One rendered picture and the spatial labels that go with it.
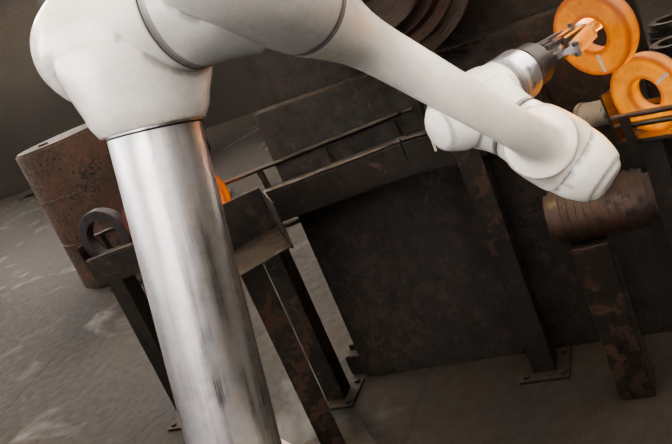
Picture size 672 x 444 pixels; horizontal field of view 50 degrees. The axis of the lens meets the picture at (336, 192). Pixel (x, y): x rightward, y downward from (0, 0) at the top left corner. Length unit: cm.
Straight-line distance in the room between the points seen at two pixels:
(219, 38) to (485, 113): 38
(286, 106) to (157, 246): 123
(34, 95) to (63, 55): 984
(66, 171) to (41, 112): 639
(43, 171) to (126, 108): 360
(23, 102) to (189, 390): 1007
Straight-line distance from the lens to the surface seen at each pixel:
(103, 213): 227
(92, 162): 427
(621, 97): 154
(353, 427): 207
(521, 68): 118
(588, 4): 136
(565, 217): 160
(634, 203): 160
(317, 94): 190
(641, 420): 180
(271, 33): 68
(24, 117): 1085
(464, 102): 90
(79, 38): 75
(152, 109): 73
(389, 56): 84
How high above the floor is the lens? 113
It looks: 16 degrees down
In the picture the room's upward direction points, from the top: 23 degrees counter-clockwise
